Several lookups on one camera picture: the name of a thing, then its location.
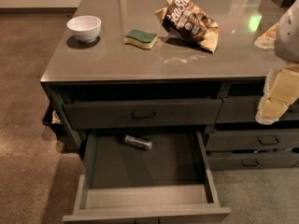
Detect middle right drawer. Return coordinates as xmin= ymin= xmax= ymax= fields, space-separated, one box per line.
xmin=206 ymin=129 xmax=299 ymax=151

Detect white ceramic bowl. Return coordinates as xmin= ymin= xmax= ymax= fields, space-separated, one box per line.
xmin=66 ymin=15 xmax=102 ymax=43

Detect brown seaweed snack bag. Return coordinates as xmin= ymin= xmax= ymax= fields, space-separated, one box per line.
xmin=155 ymin=0 xmax=219 ymax=53

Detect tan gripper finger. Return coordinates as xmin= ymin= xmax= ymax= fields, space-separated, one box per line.
xmin=254 ymin=23 xmax=278 ymax=49
xmin=255 ymin=63 xmax=299 ymax=125

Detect dark grey counter cabinet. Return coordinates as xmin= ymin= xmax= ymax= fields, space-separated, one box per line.
xmin=39 ymin=0 xmax=299 ymax=224

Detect silver redbull can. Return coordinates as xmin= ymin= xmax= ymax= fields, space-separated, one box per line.
xmin=124 ymin=135 xmax=152 ymax=150

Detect black side bin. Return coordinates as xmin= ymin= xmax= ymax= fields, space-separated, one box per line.
xmin=42 ymin=105 xmax=64 ymax=135

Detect top left drawer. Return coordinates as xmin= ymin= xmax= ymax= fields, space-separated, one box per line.
xmin=64 ymin=98 xmax=222 ymax=129

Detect bottom right drawer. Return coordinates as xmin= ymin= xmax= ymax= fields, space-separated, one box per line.
xmin=207 ymin=153 xmax=299 ymax=170

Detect open middle left drawer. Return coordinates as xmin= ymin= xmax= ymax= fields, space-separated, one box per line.
xmin=63 ymin=133 xmax=231 ymax=224

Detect green and yellow sponge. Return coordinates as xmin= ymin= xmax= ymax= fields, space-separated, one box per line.
xmin=124 ymin=29 xmax=158 ymax=49

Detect top right drawer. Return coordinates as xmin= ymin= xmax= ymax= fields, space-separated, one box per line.
xmin=216 ymin=94 xmax=299 ymax=124

